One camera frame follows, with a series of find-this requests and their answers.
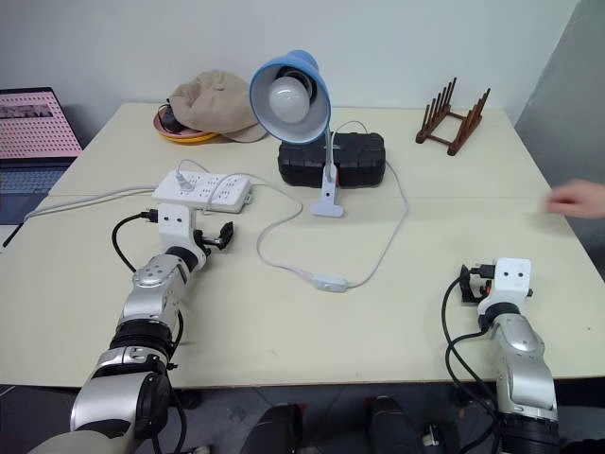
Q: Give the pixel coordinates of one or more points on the person's bare hand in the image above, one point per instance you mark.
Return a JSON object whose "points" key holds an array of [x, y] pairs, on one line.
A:
{"points": [[579, 198]]}

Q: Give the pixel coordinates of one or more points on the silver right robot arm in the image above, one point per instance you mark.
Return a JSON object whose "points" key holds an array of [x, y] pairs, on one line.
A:
{"points": [[524, 359]]}

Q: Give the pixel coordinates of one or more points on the small black object in plate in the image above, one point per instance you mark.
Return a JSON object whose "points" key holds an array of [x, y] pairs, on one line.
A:
{"points": [[170, 122]]}

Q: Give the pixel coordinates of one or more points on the white power strip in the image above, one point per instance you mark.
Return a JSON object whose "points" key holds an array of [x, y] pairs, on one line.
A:
{"points": [[208, 191]]}

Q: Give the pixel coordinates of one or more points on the grey partition panel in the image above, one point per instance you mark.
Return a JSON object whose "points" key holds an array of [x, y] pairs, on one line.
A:
{"points": [[567, 118]]}

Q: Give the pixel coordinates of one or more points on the thin black stick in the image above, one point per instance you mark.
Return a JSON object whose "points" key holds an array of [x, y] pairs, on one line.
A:
{"points": [[12, 235]]}

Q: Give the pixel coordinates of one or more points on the beige cap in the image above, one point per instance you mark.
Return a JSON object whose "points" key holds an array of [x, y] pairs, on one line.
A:
{"points": [[212, 101]]}

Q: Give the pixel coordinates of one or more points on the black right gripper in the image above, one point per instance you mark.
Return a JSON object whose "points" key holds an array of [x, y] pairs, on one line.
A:
{"points": [[485, 276]]}

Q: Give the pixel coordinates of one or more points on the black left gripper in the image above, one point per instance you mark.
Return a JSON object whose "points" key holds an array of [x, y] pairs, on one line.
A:
{"points": [[204, 238]]}

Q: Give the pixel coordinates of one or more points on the laptop with pink screen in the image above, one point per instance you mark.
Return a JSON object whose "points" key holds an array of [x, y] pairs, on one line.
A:
{"points": [[33, 132]]}

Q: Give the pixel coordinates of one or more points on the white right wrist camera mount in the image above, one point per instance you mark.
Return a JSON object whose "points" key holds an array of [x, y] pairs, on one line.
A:
{"points": [[508, 284]]}

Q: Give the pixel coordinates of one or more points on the white light bulb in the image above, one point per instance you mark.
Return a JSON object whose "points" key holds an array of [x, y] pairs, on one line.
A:
{"points": [[289, 100]]}

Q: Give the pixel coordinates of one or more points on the stacked pink and yellow plates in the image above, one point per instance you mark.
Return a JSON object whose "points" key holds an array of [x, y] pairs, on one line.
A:
{"points": [[189, 136]]}

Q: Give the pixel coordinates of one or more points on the black plastic case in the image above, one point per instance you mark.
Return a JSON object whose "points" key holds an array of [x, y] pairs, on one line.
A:
{"points": [[359, 161]]}

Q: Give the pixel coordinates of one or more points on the brown wooden dish rack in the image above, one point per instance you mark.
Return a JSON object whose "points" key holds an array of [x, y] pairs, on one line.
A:
{"points": [[454, 127]]}

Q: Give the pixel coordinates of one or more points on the blue clip desk lamp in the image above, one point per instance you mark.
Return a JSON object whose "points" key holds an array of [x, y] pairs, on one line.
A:
{"points": [[302, 66]]}

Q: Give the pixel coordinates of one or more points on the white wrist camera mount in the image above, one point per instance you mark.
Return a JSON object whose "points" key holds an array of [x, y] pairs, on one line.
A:
{"points": [[508, 284], [174, 227]]}

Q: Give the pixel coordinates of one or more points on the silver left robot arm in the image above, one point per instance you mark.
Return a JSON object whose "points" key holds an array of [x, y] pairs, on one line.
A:
{"points": [[142, 302]]}

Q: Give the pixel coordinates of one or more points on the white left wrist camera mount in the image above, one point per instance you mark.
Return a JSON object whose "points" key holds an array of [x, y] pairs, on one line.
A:
{"points": [[174, 227]]}

